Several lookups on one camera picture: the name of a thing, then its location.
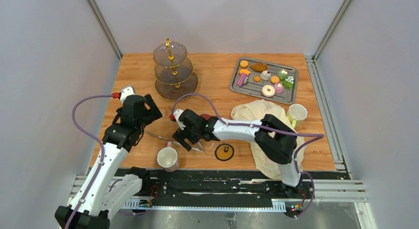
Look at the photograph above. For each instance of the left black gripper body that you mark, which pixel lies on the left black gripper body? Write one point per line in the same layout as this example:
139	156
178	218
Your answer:
142	125

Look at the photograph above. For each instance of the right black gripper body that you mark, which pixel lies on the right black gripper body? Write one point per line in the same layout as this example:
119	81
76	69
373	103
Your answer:
192	136

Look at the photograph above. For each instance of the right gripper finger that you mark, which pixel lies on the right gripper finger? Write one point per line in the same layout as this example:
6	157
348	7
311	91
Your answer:
198	144
181	136

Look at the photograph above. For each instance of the metal tongs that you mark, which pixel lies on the metal tongs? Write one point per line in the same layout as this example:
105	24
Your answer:
190	129

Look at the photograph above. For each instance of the metal baking tray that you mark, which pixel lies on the metal baking tray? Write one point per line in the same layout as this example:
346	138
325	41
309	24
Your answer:
254	89

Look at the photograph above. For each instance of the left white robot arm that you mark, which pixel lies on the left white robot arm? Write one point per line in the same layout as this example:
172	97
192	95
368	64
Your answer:
95	205

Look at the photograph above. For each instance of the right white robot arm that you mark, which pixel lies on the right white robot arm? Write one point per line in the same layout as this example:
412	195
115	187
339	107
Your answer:
276	140

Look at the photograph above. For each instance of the red round coaster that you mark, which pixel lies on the red round coaster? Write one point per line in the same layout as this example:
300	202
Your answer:
206	116

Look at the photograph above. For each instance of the pink mug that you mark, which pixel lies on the pink mug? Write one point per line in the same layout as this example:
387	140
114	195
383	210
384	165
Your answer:
167	158

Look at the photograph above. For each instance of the yellow smiley coaster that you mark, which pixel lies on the yellow smiley coaster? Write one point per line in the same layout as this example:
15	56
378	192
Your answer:
224	152

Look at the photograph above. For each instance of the three-tier glass cake stand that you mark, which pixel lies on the three-tier glass cake stand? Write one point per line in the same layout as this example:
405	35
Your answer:
174	71

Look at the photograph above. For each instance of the purple pink eclair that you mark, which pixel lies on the purple pink eclair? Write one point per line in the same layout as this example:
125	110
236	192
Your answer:
242	79

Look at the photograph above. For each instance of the orange pastry left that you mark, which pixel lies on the orange pastry left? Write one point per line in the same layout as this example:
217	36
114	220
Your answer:
244	71

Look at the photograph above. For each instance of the small orange cookie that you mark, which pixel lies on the small orange cookie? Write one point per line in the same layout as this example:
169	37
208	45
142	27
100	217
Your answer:
256	79

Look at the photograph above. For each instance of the orange macaron top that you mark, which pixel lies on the orange macaron top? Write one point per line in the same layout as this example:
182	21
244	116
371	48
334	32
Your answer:
243	64

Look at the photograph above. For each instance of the orange macaron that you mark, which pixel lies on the orange macaron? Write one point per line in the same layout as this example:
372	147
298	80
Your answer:
243	64
274	79

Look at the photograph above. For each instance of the white cupcake with cherry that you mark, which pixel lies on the white cupcake with cherry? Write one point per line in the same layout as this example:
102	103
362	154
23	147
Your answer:
265	75

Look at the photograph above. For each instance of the brown croissant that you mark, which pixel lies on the brown croissant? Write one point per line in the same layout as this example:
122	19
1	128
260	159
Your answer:
259	67

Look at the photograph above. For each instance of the orange macaron middle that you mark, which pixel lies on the orange macaron middle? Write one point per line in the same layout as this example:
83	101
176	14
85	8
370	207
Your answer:
274	79

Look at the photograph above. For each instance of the green mug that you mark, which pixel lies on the green mug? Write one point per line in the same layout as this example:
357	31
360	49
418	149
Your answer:
296	114

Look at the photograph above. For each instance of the green cupcake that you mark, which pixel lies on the green cupcake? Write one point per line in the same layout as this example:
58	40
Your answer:
282	74

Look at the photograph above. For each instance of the green cake slice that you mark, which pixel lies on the green cake slice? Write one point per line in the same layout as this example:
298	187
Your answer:
288	82

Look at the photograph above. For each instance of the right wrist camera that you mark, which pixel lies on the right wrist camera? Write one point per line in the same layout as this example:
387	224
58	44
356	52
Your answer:
177	113

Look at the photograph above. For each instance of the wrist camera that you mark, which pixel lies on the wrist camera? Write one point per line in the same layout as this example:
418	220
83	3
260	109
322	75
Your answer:
125	92
177	113

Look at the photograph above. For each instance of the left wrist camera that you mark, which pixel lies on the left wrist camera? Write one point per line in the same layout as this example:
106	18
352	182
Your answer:
125	92

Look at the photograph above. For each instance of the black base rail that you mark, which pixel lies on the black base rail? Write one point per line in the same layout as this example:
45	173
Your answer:
221	188

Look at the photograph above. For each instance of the white ring donut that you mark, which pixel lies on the white ring donut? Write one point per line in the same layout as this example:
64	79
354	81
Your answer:
268	91

